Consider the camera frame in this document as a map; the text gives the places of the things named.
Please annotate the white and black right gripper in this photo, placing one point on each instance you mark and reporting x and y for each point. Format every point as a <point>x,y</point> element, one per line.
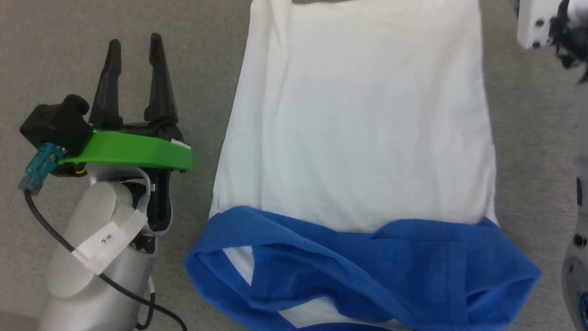
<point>537,23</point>

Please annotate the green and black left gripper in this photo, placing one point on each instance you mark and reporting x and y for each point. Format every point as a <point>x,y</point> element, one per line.
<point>133,149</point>

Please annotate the white and blue T-shirt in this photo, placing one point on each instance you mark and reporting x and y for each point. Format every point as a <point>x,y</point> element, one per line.
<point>358,138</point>

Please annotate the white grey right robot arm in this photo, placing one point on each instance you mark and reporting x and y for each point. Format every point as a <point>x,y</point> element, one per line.
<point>579,276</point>

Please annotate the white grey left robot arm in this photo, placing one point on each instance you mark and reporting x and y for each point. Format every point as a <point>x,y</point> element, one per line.
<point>92,276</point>

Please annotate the white paper label strip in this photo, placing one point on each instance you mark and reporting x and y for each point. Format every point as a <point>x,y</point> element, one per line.
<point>108,241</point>

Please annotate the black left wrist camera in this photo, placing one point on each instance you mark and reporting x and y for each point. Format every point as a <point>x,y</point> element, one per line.
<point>55,124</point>

